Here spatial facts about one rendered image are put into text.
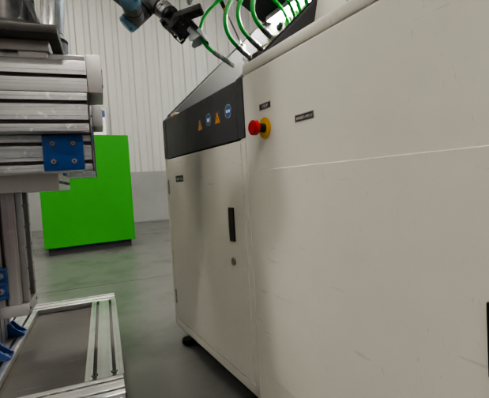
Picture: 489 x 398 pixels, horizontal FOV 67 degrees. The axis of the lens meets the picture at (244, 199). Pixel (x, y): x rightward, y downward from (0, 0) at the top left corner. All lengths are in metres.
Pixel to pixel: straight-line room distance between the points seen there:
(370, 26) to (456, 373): 0.54
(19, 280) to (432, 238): 1.05
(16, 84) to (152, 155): 6.91
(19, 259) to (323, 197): 0.87
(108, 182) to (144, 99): 3.77
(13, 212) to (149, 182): 6.61
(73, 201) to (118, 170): 0.60
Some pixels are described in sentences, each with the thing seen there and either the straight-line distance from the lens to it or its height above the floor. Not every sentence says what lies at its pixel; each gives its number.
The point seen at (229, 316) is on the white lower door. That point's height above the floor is 0.26.
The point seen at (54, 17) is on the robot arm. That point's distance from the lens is 1.74.
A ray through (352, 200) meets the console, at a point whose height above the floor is 0.63.
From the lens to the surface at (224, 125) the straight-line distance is 1.11.
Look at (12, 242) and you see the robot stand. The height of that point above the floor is 0.54.
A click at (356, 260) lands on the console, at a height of 0.52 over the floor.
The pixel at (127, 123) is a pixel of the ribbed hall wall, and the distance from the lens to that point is 7.85.
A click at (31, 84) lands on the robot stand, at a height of 0.92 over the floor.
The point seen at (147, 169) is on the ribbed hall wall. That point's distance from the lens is 7.78.
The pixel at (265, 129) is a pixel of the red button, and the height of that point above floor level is 0.79.
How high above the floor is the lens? 0.67
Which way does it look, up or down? 3 degrees down
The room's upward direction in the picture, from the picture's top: 3 degrees counter-clockwise
